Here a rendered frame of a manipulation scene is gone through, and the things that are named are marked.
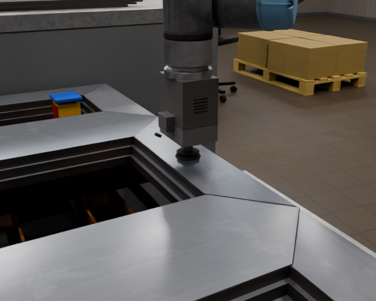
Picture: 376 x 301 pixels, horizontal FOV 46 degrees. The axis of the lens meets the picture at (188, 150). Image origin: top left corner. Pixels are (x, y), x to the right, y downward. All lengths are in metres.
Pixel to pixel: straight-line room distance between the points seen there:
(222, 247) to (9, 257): 0.24
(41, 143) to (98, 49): 0.49
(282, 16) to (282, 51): 4.12
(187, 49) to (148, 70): 0.68
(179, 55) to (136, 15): 0.64
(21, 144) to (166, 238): 0.41
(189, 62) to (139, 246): 0.29
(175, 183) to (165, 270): 0.24
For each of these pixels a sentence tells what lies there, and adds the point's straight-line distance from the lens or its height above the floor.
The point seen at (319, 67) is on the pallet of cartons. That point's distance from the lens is 4.60.
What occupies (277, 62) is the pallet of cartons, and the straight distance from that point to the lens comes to 4.81.
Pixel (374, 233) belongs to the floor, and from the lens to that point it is 2.30.
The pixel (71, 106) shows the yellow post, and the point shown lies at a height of 0.87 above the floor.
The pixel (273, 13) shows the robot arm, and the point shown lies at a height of 1.10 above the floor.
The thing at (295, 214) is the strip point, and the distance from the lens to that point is 0.59.
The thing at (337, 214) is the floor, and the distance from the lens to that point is 2.40.
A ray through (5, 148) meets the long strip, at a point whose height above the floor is 0.86.
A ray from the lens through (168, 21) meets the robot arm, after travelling 0.67.
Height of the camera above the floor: 1.16
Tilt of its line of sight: 22 degrees down
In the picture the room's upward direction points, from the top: straight up
